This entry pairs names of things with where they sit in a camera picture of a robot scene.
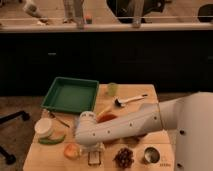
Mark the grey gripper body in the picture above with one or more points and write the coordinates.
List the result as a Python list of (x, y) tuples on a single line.
[(92, 148)]

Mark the whiteboard eraser block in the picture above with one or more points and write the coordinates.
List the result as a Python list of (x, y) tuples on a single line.
[(94, 158)]

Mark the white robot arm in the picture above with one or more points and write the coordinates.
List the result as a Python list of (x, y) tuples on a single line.
[(191, 116)]

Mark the small metal cup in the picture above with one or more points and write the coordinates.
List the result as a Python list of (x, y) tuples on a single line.
[(151, 155)]

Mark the green plastic cup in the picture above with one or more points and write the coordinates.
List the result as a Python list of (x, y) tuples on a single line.
[(112, 89)]

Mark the orange peach toy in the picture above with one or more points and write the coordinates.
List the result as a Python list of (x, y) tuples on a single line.
[(72, 151)]

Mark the orange bowl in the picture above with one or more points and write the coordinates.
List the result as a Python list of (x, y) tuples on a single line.
[(106, 117)]

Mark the bunch of dark grapes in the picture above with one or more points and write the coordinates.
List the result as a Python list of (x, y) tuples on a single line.
[(124, 158)]

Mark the green plastic tray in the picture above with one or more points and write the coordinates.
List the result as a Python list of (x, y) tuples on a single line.
[(71, 95)]

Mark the white handled dish brush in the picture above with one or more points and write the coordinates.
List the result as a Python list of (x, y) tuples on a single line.
[(123, 102)]

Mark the black handled utensil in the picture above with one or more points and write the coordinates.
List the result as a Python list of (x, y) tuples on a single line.
[(56, 118)]

